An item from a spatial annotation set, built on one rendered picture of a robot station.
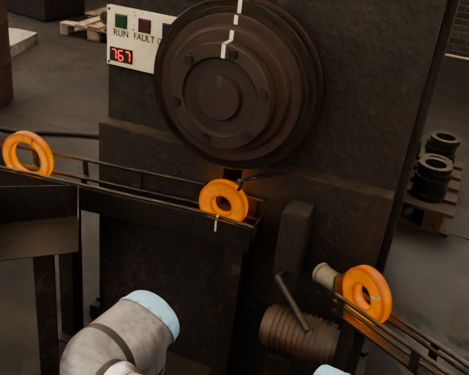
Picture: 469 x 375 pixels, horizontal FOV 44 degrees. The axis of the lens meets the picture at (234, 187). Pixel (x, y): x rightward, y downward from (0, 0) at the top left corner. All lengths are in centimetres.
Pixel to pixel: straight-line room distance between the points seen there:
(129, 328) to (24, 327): 148
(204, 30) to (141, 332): 84
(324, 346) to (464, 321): 124
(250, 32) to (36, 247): 88
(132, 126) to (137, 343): 106
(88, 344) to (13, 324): 153
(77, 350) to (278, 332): 85
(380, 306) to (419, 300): 134
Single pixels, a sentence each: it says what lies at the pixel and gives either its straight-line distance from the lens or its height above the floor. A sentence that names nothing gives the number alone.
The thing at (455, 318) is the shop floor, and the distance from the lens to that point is 282.
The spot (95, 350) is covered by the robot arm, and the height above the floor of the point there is 96.
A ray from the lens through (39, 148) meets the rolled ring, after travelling 203.
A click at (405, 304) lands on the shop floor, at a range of 278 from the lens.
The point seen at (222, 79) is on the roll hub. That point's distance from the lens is 147.
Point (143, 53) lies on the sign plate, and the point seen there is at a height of 112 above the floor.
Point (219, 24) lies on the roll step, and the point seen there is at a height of 128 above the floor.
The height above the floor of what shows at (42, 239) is 60.
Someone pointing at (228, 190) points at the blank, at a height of 80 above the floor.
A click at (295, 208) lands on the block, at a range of 167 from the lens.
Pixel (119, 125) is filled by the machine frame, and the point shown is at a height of 87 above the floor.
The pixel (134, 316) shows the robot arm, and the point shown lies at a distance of 100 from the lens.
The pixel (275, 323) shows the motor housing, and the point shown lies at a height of 52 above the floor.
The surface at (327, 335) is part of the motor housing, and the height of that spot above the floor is 53.
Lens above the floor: 161
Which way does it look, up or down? 28 degrees down
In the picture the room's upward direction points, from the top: 7 degrees clockwise
